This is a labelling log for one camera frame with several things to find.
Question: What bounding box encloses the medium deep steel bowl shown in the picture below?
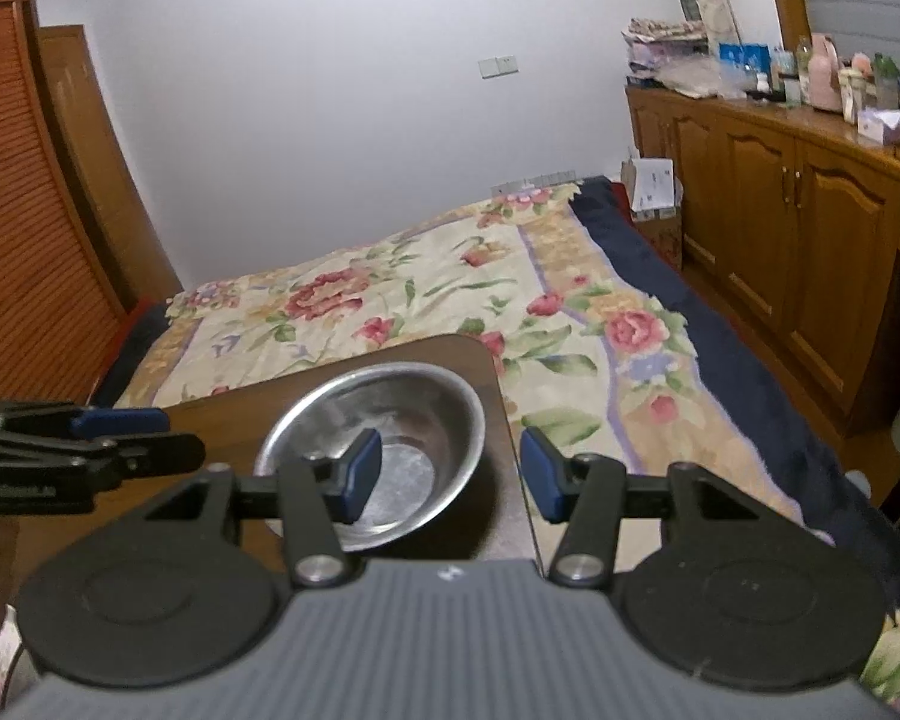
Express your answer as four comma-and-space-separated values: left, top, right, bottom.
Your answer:
255, 362, 486, 553

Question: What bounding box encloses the wooden louvered wardrobe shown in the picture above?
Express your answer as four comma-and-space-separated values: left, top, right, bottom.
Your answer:
0, 0, 182, 406

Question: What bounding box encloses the white paper bag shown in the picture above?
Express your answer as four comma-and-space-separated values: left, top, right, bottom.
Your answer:
621, 158, 679, 216

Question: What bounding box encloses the wooden cabinet counter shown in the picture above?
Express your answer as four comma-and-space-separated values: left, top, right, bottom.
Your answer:
626, 86, 900, 434

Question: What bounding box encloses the stack of folded fabric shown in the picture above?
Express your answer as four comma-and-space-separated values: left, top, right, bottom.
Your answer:
621, 18, 709, 85

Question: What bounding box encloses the blue box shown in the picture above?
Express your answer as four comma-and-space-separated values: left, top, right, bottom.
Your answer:
718, 43, 770, 76

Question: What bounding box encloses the tissue box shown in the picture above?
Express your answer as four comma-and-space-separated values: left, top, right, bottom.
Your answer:
857, 106, 900, 146

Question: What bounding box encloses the pink thermos jug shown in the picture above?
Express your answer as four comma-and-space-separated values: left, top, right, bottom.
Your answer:
808, 32, 842, 114

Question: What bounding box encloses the green bottle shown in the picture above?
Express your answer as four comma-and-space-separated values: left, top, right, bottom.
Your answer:
873, 54, 900, 110

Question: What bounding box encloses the white wall switch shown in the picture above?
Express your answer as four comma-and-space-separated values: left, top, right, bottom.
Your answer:
478, 55, 518, 80

